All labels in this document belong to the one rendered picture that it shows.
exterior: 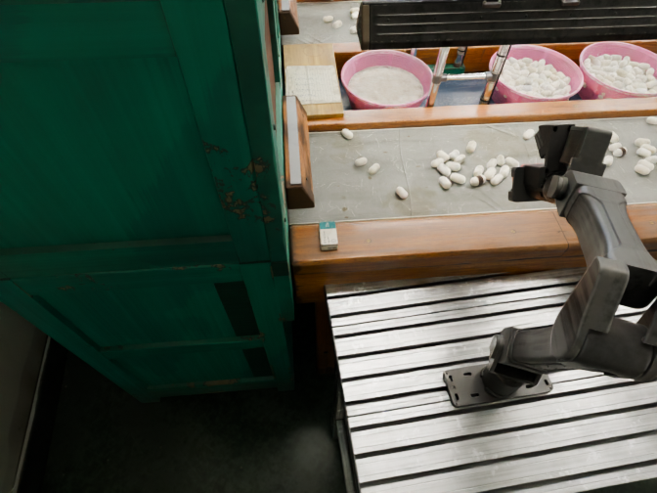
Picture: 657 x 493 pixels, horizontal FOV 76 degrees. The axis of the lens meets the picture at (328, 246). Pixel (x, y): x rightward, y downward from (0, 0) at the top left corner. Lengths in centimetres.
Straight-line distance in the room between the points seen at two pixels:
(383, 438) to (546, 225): 56
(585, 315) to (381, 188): 61
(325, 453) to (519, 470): 76
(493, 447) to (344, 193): 60
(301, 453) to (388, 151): 98
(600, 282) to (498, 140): 75
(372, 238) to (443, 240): 15
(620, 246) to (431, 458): 48
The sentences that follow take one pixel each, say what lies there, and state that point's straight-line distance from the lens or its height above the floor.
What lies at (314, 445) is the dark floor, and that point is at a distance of 151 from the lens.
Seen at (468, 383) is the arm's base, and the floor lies 68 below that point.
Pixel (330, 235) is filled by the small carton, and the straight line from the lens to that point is 87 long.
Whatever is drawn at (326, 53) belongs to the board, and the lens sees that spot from 138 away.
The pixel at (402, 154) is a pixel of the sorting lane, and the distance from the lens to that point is 111.
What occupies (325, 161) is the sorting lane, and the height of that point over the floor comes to 74.
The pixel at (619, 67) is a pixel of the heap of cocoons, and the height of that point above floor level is 72.
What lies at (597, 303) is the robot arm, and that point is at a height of 109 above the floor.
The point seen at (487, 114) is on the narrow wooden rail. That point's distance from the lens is 125.
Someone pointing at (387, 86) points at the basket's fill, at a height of 73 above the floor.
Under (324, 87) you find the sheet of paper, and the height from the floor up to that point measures 78.
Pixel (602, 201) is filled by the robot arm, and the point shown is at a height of 107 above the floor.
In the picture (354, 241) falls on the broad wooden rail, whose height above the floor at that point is 76.
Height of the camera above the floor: 149
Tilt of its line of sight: 56 degrees down
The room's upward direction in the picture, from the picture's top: 1 degrees clockwise
